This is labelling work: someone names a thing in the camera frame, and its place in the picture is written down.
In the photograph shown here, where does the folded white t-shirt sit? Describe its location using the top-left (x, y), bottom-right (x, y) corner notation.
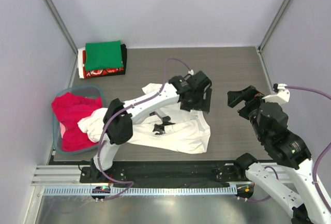
top-left (77, 47), bottom-right (85, 79)

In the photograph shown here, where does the grey laundry basket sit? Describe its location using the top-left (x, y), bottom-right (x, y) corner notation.
top-left (53, 84), bottom-right (106, 155)

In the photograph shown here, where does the folded red printed t-shirt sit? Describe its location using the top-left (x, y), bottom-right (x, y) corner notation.
top-left (83, 51), bottom-right (119, 79)

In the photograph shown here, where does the left aluminium corner post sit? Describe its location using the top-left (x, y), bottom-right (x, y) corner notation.
top-left (30, 0), bottom-right (78, 51)

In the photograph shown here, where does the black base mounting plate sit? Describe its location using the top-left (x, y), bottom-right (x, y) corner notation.
top-left (80, 160), bottom-right (252, 189)

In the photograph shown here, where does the slotted grey cable duct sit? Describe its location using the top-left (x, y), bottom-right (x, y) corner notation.
top-left (43, 185), bottom-right (237, 197)

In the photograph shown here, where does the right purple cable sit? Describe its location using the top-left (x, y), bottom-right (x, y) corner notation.
top-left (237, 83), bottom-right (331, 203)

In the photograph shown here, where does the pink t-shirt in basket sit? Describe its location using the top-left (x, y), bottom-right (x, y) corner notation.
top-left (51, 92), bottom-right (103, 152)

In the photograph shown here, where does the white printed t-shirt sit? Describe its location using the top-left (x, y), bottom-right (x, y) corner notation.
top-left (77, 82), bottom-right (212, 155)

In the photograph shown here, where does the aluminium frame rail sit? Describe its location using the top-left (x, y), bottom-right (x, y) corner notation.
top-left (31, 164), bottom-right (91, 186)

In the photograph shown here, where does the right aluminium corner post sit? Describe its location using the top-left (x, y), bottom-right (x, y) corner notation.
top-left (257, 0), bottom-right (293, 54)

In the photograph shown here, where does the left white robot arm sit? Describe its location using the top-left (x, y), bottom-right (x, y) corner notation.
top-left (91, 70), bottom-right (212, 182)

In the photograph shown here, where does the aluminium corner post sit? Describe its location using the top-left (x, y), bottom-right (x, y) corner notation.
top-left (30, 0), bottom-right (78, 51)
top-left (257, 0), bottom-right (293, 54)

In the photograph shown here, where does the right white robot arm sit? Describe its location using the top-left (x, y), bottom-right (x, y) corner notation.
top-left (227, 84), bottom-right (330, 223)

